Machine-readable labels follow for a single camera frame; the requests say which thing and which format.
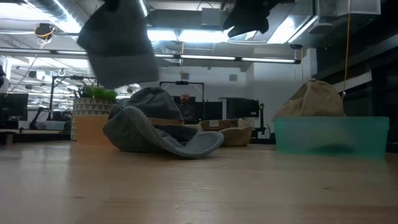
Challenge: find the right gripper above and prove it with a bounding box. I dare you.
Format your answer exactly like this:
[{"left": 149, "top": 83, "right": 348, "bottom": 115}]
[{"left": 221, "top": 0, "right": 295, "bottom": 38}]

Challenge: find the long light bar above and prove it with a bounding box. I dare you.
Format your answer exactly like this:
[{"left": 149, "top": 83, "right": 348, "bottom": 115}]
[{"left": 0, "top": 47, "right": 302, "bottom": 65}]

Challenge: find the dark monitor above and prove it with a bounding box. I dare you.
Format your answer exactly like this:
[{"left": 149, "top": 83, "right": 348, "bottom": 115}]
[
  {"left": 226, "top": 98, "right": 260, "bottom": 119},
  {"left": 0, "top": 92, "right": 29, "bottom": 121},
  {"left": 172, "top": 95, "right": 223, "bottom": 121}
]

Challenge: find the black stand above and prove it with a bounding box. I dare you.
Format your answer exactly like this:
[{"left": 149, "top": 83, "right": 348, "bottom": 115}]
[{"left": 252, "top": 102, "right": 269, "bottom": 140}]

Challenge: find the person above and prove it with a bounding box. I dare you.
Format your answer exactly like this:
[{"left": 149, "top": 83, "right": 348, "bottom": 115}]
[{"left": 177, "top": 93, "right": 197, "bottom": 122}]

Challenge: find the green translucent plastic bin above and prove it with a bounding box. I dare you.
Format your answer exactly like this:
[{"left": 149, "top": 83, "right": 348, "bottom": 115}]
[{"left": 273, "top": 116, "right": 390, "bottom": 159}]

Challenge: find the potted plant in patterned pot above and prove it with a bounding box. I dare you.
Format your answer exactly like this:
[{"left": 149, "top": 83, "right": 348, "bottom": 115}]
[{"left": 70, "top": 82, "right": 119, "bottom": 141}]

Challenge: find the black ceiling fixture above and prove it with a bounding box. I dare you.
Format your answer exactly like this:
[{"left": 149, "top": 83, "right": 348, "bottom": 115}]
[{"left": 33, "top": 22, "right": 57, "bottom": 41}]

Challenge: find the black rig frame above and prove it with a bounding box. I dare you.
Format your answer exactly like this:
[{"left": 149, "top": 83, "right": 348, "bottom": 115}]
[
  {"left": 159, "top": 80, "right": 205, "bottom": 103},
  {"left": 48, "top": 74, "right": 100, "bottom": 121}
]

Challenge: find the silver ventilation duct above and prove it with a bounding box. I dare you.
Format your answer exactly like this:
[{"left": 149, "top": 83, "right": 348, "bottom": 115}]
[{"left": 27, "top": 0, "right": 94, "bottom": 54}]

